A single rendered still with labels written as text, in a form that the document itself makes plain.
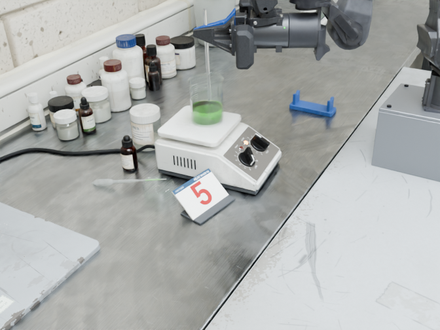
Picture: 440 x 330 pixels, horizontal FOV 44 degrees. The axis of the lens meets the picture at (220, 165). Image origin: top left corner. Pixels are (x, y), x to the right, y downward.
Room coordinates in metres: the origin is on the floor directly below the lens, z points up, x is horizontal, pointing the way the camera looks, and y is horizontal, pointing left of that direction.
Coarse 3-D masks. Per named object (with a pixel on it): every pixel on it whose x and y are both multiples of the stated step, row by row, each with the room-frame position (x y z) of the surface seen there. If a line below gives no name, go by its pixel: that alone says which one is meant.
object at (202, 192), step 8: (208, 176) 0.79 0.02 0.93; (192, 184) 0.77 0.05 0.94; (200, 184) 0.77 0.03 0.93; (208, 184) 0.78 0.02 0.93; (216, 184) 0.79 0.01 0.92; (184, 192) 0.75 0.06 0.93; (192, 192) 0.75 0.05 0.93; (200, 192) 0.76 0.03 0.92; (208, 192) 0.77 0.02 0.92; (216, 192) 0.77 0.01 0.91; (224, 192) 0.78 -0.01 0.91; (184, 200) 0.73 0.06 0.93; (192, 200) 0.74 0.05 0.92; (200, 200) 0.75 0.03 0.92; (208, 200) 0.75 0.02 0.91; (192, 208) 0.73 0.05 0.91; (200, 208) 0.73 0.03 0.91
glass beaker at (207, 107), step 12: (216, 72) 0.93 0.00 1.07; (192, 84) 0.91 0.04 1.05; (204, 84) 0.93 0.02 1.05; (216, 84) 0.92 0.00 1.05; (192, 96) 0.88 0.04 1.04; (204, 96) 0.87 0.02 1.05; (216, 96) 0.88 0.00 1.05; (192, 108) 0.88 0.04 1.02; (204, 108) 0.87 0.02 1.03; (216, 108) 0.87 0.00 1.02; (192, 120) 0.89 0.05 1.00; (204, 120) 0.87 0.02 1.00; (216, 120) 0.87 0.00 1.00
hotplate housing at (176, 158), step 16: (240, 128) 0.90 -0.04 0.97; (160, 144) 0.86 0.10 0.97; (176, 144) 0.85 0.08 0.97; (192, 144) 0.84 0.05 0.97; (224, 144) 0.84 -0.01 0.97; (160, 160) 0.85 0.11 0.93; (176, 160) 0.84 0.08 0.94; (192, 160) 0.82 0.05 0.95; (208, 160) 0.81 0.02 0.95; (224, 160) 0.80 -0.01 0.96; (272, 160) 0.85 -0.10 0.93; (192, 176) 0.83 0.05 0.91; (224, 176) 0.80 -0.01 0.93; (240, 176) 0.79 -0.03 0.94; (256, 192) 0.78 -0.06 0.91
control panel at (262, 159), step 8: (248, 128) 0.90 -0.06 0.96; (240, 136) 0.87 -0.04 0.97; (248, 136) 0.88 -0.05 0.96; (232, 144) 0.85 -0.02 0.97; (240, 144) 0.85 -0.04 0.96; (248, 144) 0.86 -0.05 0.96; (272, 144) 0.89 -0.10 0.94; (232, 152) 0.83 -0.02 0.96; (240, 152) 0.83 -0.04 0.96; (256, 152) 0.85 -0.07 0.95; (264, 152) 0.86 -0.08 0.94; (272, 152) 0.87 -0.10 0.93; (232, 160) 0.80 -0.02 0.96; (256, 160) 0.83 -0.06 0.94; (264, 160) 0.84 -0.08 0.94; (240, 168) 0.79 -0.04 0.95; (248, 168) 0.80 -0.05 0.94; (256, 168) 0.81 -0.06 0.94; (264, 168) 0.82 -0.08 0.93; (256, 176) 0.79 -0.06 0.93
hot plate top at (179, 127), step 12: (168, 120) 0.90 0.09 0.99; (180, 120) 0.90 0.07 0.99; (228, 120) 0.89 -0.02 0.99; (168, 132) 0.86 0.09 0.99; (180, 132) 0.86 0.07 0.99; (192, 132) 0.85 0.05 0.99; (204, 132) 0.85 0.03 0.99; (216, 132) 0.85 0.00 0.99; (228, 132) 0.86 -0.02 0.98; (204, 144) 0.82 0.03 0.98; (216, 144) 0.82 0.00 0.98
